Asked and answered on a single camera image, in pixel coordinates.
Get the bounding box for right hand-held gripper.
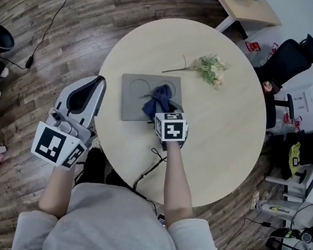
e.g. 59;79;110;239
148;107;193;154

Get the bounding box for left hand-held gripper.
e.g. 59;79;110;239
29;65;109;174

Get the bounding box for dark blue cloth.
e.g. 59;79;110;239
139;81;182;125

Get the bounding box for grey box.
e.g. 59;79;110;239
115;67;191;131

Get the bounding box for person's right forearm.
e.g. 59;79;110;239
151;140;206;233

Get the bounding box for person's left forearm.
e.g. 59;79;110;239
36;161;78;221

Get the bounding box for black bag with yellow cloth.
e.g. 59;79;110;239
276;118;313;186

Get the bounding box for person's black trouser legs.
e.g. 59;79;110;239
73;143;141;195

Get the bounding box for artificial flower bouquet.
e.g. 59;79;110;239
160;45;234;93

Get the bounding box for clear plastic bag red print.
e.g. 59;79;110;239
233;36;279;71

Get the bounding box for person's grey shirt torso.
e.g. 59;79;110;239
11;169;239;250

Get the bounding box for white stool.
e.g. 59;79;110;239
262;156;313;206

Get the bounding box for black office chair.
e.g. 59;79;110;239
242;25;313;137

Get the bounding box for light wooden desk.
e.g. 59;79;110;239
156;0;288;44

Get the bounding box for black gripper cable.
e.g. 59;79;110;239
132;145;170;195

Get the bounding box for black power cable with adapter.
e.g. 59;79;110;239
24;0;84;77

